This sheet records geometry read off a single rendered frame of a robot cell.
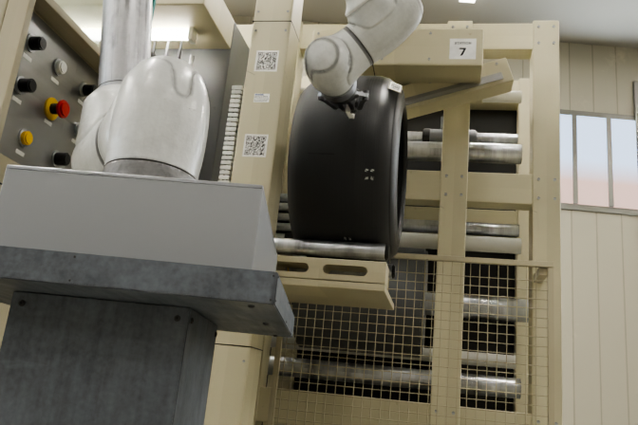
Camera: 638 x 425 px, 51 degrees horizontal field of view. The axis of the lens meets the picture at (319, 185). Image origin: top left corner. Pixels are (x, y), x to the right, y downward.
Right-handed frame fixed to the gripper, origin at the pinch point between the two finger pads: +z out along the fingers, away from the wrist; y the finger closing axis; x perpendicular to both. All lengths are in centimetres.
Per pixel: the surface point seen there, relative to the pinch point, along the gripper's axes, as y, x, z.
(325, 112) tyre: 7.6, -0.5, 4.8
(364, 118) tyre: -3.2, 1.0, 4.3
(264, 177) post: 28.2, 15.2, 22.4
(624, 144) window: -167, -93, 410
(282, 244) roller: 18.4, 35.7, 11.8
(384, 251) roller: -9.9, 36.1, 11.8
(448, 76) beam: -25, -31, 63
